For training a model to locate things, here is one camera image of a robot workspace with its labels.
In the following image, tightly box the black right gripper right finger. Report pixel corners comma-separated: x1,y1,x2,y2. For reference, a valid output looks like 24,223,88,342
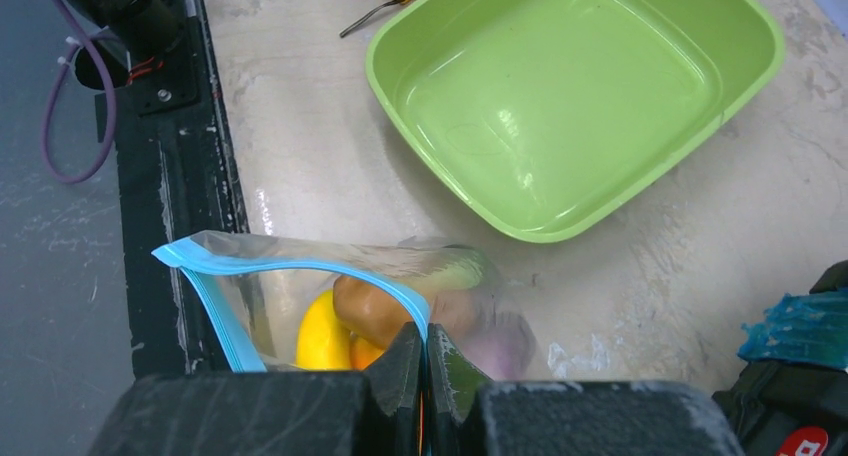
425,324,490,455

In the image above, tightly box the black plastic toolbox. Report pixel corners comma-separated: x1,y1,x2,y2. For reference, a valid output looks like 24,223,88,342
713,261,847,455

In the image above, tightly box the green fake pear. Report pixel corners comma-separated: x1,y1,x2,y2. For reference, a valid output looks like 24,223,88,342
403,244,499,296

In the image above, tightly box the brown fake kiwi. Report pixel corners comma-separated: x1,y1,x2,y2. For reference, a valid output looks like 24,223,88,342
331,275,482,352

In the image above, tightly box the clear zip top bag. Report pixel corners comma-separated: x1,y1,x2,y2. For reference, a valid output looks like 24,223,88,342
154,230,543,380

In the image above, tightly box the purple fake eggplant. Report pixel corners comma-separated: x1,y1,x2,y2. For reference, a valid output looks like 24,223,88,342
459,312,537,380

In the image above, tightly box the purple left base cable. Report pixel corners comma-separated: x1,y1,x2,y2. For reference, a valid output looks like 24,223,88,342
36,0,119,186

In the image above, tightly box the yellow fake banana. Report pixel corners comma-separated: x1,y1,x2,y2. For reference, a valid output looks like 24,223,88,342
295,290,352,371

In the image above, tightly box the orange fake fruit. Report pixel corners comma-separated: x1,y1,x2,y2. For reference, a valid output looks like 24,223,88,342
349,334,385,371

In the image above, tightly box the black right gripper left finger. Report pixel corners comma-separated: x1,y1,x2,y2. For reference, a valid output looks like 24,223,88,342
363,323,423,455

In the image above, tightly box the green plastic tray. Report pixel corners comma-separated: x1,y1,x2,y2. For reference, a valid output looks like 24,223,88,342
365,0,786,243

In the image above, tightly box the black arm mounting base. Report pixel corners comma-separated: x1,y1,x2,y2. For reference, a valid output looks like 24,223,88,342
104,0,247,378

